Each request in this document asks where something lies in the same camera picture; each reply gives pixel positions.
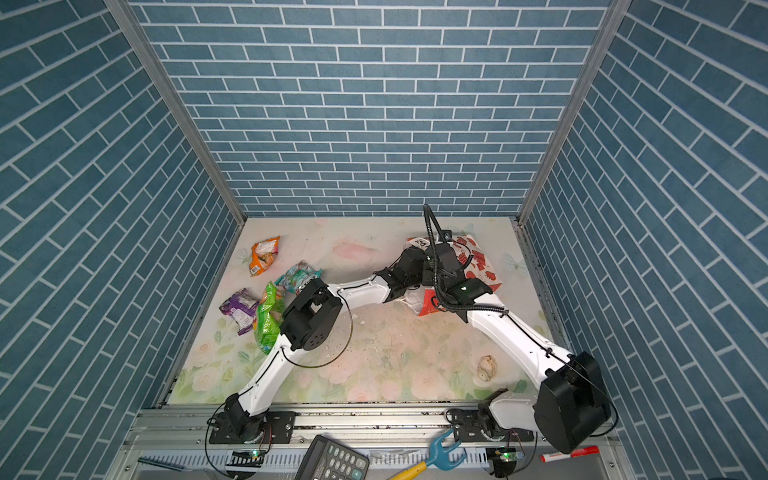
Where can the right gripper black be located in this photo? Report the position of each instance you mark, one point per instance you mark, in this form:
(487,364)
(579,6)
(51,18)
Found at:
(426,277)

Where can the red white paper bag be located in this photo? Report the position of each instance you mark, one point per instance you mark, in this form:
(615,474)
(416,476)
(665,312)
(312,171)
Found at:
(465,271)

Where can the green chips bag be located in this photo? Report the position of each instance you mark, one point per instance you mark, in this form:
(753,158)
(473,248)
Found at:
(266,325)

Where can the orange snack packet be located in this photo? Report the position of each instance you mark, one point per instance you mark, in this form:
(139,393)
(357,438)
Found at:
(263,255)

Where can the purple snack packet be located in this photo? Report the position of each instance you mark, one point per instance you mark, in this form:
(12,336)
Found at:
(241,307)

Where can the green snack packet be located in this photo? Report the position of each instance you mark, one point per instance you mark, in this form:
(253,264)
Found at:
(297,277)

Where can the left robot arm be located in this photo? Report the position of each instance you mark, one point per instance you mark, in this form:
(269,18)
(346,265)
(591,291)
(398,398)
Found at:
(308,321)

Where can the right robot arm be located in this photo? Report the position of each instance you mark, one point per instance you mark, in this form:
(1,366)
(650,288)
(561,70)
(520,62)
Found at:
(571,403)

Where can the beige shell sticker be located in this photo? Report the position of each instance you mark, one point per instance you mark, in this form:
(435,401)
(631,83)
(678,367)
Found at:
(486,368)

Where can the blue yellow clamp tool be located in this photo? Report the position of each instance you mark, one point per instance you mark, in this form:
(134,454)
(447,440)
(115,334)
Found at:
(438,456)

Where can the black calculator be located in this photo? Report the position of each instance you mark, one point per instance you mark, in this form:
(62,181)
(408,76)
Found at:
(327,459)

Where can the red marker pen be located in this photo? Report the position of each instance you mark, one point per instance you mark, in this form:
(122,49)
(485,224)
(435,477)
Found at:
(559,456)

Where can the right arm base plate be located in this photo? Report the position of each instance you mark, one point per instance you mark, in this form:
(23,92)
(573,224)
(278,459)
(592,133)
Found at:
(478,426)

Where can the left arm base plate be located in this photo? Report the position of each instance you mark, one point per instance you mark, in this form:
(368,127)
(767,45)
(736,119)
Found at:
(269,427)

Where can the aluminium front rail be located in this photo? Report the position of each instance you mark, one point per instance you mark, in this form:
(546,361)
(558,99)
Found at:
(172,443)

